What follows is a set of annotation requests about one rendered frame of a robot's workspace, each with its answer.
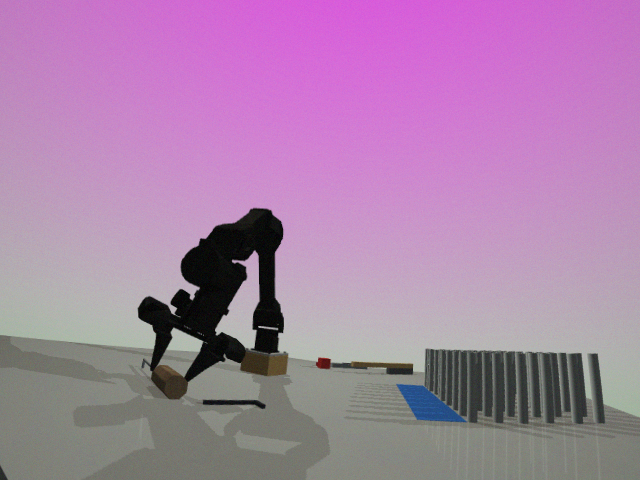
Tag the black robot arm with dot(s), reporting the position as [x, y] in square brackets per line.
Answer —
[209, 266]

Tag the small red block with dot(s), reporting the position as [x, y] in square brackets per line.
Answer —
[324, 363]

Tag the blue flat strip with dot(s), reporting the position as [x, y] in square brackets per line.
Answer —
[426, 406]

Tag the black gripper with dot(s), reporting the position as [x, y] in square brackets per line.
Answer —
[202, 317]

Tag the wooden-handled tool with grey metal shaft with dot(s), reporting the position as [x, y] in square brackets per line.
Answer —
[171, 383]

